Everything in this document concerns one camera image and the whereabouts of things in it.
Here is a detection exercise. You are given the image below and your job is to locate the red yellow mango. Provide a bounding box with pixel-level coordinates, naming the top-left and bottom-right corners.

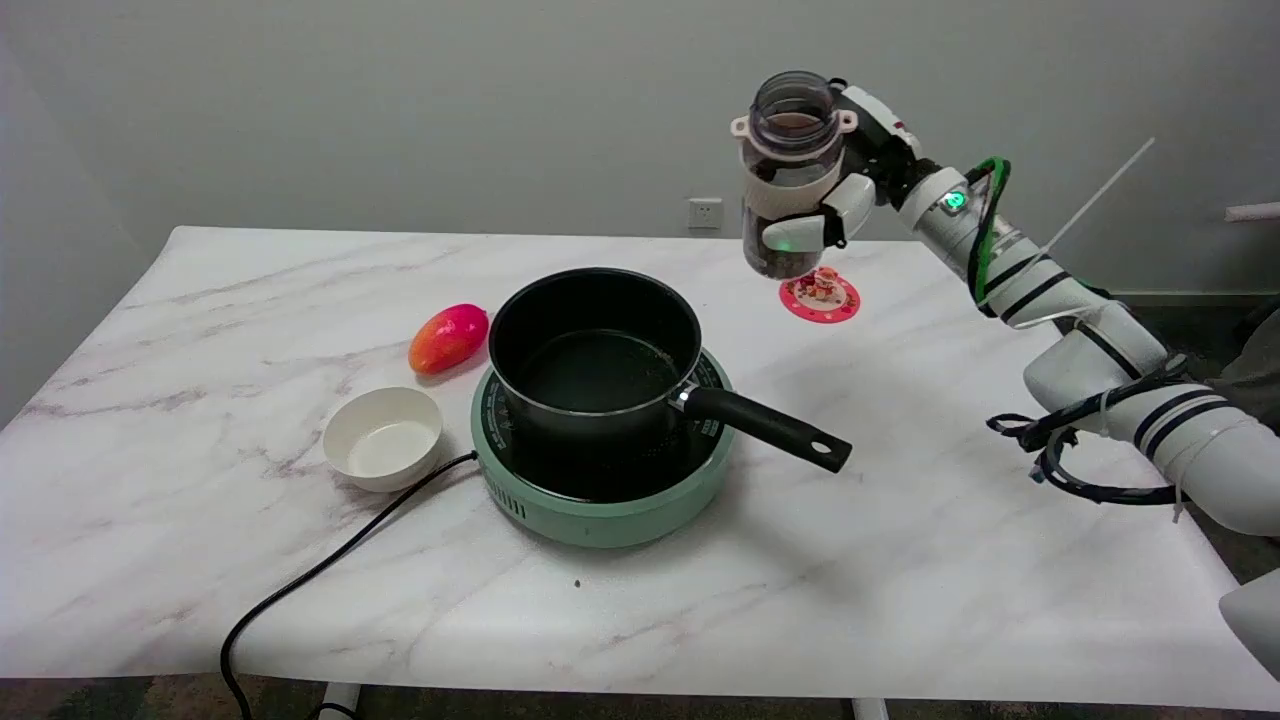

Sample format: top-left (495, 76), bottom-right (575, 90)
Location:
top-left (408, 303), bottom-right (491, 377)

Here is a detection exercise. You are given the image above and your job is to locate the green induction cooker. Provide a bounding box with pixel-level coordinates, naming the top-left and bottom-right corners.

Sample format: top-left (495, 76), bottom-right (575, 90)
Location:
top-left (470, 346), bottom-right (737, 549)

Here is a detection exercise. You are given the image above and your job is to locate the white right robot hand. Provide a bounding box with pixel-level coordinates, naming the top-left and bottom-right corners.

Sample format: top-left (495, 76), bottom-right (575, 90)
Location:
top-left (745, 79), bottom-right (944, 254)

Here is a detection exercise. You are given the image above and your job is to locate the white bowl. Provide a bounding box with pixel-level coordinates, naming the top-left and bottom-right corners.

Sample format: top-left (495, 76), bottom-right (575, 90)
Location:
top-left (322, 386), bottom-right (444, 493)

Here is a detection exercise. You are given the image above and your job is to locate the black power cord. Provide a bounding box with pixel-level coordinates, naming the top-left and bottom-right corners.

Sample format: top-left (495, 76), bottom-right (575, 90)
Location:
top-left (219, 450), bottom-right (481, 720)

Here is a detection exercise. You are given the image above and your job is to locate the black soup pot with handle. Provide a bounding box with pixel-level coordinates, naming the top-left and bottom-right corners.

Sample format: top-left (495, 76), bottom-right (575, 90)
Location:
top-left (487, 267), bottom-right (854, 475)

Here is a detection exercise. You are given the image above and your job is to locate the clear bottle with brown contents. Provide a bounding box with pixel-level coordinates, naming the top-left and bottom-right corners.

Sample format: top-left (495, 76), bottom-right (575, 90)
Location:
top-left (730, 70), bottom-right (860, 280)

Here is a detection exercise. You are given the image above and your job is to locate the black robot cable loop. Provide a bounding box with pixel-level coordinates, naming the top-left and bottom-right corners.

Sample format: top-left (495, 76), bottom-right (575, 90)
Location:
top-left (987, 355), bottom-right (1191, 506)

